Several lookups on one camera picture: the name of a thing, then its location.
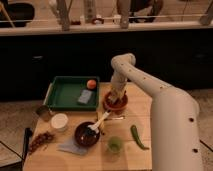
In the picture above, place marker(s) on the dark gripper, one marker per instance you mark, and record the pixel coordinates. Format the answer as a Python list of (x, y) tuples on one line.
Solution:
[(116, 95)]

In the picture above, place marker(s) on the orange red bowl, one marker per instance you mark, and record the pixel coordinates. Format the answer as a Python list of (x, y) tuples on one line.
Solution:
[(118, 106)]

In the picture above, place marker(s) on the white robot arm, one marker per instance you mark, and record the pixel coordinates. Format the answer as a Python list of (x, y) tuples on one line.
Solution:
[(174, 131)]

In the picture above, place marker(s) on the dark maroon bowl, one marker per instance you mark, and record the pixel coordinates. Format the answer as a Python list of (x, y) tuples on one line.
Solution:
[(84, 137)]

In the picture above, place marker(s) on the orange fruit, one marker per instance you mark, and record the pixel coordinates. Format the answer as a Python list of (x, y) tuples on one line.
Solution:
[(91, 84)]

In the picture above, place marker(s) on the metal fork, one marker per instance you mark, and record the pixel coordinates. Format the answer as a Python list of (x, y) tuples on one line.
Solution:
[(116, 118)]

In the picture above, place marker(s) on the blue grey sponge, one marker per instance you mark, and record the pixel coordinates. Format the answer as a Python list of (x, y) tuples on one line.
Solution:
[(85, 96)]

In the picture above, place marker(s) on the green chili pepper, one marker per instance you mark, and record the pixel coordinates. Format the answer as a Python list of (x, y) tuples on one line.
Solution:
[(135, 135)]

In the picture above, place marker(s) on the white plastic spoon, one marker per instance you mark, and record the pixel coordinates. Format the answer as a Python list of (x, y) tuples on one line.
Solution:
[(94, 127)]

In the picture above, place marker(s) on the green translucent cup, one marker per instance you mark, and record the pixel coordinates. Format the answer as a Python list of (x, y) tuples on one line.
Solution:
[(114, 144)]

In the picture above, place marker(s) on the green plastic tray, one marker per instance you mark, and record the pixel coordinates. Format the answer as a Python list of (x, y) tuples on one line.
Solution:
[(65, 91)]

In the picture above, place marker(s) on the white round container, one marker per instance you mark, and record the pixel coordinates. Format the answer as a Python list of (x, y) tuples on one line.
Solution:
[(59, 122)]

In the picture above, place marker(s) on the grey folded cloth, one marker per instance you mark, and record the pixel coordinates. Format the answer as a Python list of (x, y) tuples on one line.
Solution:
[(71, 146)]

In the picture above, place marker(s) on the brown dried chili bunch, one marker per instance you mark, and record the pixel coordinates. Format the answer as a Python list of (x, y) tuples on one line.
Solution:
[(39, 140)]

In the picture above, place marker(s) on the black table clamp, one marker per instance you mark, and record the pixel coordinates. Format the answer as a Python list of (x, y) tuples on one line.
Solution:
[(27, 135)]

